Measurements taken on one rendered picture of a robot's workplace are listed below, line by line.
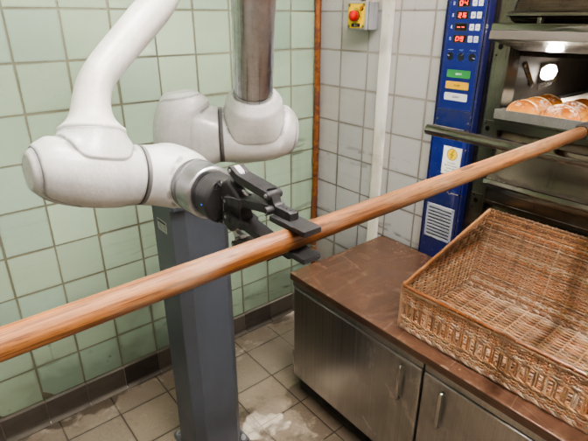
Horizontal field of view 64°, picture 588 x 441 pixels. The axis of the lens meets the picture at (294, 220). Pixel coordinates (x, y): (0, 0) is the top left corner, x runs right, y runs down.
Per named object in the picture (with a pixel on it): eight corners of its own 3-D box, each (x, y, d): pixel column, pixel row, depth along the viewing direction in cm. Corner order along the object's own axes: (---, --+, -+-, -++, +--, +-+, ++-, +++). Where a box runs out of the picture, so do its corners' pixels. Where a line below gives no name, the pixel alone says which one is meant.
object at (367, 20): (359, 29, 192) (360, 2, 188) (377, 30, 184) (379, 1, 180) (346, 29, 187) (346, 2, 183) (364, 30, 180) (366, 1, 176)
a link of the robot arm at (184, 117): (160, 162, 141) (151, 87, 133) (221, 159, 144) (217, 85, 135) (153, 178, 127) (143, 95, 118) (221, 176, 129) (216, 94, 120)
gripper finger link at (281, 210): (275, 207, 65) (274, 187, 64) (298, 219, 61) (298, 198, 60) (266, 211, 64) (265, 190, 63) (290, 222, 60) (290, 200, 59)
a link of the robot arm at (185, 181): (220, 203, 84) (239, 213, 80) (173, 216, 79) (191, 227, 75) (217, 154, 81) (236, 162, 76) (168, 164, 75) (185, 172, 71)
